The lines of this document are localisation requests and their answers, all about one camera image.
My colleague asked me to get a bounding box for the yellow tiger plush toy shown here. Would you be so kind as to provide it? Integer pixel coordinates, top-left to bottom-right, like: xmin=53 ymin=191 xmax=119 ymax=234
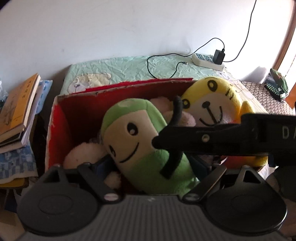
xmin=180 ymin=76 xmax=269 ymax=167

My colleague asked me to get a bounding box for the wooden window frame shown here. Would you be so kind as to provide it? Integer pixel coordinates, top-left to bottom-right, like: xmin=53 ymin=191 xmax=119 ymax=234
xmin=273 ymin=1 xmax=296 ymax=70

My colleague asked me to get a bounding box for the yellow book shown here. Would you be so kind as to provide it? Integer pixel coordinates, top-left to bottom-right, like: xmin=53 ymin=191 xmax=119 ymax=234
xmin=1 ymin=73 xmax=41 ymax=142

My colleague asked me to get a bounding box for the stack of books and papers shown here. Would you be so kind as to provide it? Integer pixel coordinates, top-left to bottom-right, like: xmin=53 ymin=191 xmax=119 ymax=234
xmin=1 ymin=80 xmax=53 ymax=184

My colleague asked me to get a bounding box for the red cardboard box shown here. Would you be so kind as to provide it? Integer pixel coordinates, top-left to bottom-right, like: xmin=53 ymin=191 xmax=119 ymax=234
xmin=45 ymin=79 xmax=195 ymax=175

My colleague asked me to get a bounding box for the pink plush toy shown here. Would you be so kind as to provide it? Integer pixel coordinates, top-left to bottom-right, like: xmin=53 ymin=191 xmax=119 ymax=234
xmin=63 ymin=96 xmax=197 ymax=188

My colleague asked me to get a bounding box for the brown patterned mat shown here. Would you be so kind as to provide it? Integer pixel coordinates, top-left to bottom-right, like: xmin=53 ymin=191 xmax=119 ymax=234
xmin=242 ymin=81 xmax=295 ymax=115

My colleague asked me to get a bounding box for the green plush toy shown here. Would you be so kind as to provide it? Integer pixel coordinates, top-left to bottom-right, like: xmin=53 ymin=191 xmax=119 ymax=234
xmin=100 ymin=96 xmax=200 ymax=195

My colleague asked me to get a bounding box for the white power strip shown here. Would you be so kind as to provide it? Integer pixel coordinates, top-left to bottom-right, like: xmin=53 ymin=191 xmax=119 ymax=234
xmin=191 ymin=53 xmax=225 ymax=71

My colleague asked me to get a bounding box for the green cartoon bed sheet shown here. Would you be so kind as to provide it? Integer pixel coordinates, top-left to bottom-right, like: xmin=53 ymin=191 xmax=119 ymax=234
xmin=60 ymin=55 xmax=267 ymax=113

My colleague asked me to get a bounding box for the black power adapter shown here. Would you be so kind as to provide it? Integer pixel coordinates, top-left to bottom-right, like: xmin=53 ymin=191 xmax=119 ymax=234
xmin=213 ymin=49 xmax=225 ymax=65

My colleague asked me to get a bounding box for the green patterned cloth item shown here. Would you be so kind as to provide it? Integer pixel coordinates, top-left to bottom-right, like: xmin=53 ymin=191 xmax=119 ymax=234
xmin=264 ymin=68 xmax=288 ymax=102

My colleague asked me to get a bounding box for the black charger cable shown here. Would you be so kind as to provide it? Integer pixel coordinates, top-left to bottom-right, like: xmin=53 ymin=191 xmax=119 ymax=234
xmin=146 ymin=37 xmax=225 ymax=80

